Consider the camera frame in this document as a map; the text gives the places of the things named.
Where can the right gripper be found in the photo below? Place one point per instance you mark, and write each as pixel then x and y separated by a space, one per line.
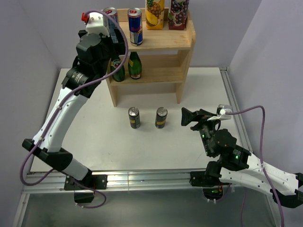
pixel 187 116

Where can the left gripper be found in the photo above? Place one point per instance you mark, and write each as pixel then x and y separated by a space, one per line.
pixel 117 48

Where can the red bull can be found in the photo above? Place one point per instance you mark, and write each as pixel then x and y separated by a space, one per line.
pixel 112 12
pixel 135 26

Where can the perrier lychee green bottle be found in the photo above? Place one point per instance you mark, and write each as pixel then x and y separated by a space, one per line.
pixel 114 64

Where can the green bottle yellow label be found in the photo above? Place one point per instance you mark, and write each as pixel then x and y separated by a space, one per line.
pixel 134 66

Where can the black yellow can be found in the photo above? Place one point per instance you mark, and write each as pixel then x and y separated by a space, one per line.
pixel 134 117
pixel 161 116

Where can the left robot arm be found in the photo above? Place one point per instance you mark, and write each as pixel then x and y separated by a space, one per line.
pixel 76 89

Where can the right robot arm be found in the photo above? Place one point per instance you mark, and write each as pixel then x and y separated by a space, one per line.
pixel 237 165

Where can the wooden two-tier shelf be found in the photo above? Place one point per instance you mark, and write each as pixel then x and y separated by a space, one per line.
pixel 165 55

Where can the pineapple juice carton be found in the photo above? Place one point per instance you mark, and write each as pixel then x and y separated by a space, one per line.
pixel 154 14

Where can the grape juice carton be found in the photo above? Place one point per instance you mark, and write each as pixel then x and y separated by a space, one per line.
pixel 177 16

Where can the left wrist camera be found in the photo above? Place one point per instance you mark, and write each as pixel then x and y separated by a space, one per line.
pixel 95 24

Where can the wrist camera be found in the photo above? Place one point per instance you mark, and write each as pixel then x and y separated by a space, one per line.
pixel 95 24
pixel 222 113

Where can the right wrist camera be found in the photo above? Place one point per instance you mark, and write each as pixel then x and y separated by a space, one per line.
pixel 222 113

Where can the aluminium rail frame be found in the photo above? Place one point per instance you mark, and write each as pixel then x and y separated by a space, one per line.
pixel 208 86

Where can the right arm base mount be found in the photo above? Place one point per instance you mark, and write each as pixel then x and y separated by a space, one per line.
pixel 212 188

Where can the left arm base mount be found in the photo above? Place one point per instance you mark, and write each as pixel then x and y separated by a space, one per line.
pixel 86 191

